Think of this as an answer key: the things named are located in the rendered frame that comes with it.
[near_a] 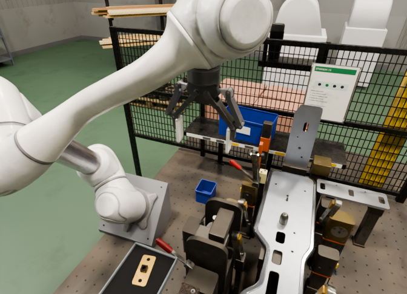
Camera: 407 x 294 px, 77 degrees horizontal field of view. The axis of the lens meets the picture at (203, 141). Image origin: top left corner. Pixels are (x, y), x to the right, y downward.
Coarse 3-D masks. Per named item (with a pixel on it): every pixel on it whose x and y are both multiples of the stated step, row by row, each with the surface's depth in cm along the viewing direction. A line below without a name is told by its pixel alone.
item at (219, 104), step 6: (204, 96) 58; (210, 96) 58; (210, 102) 59; (216, 102) 60; (216, 108) 60; (222, 108) 60; (222, 114) 60; (228, 114) 61; (228, 120) 60; (228, 126) 61; (234, 126) 61
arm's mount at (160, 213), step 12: (132, 180) 135; (144, 180) 134; (156, 180) 132; (156, 192) 131; (168, 192) 134; (156, 204) 129; (168, 204) 137; (156, 216) 128; (168, 216) 140; (108, 228) 132; (120, 228) 130; (132, 228) 129; (156, 228) 127; (132, 240) 129; (144, 240) 126
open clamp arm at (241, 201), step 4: (240, 200) 98; (244, 200) 98; (240, 204) 97; (244, 204) 98; (244, 208) 98; (244, 212) 99; (244, 216) 100; (244, 220) 101; (248, 220) 102; (244, 224) 102
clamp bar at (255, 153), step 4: (252, 152) 106; (256, 152) 107; (252, 156) 105; (256, 156) 105; (260, 156) 105; (264, 156) 105; (252, 160) 107; (256, 160) 106; (252, 164) 108; (256, 164) 107; (256, 168) 108; (256, 172) 109; (256, 176) 110; (256, 180) 111
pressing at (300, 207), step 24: (264, 192) 116; (288, 192) 117; (312, 192) 117; (264, 216) 105; (288, 216) 105; (312, 216) 106; (264, 240) 95; (288, 240) 96; (312, 240) 96; (264, 264) 87; (288, 264) 88; (264, 288) 81; (288, 288) 81
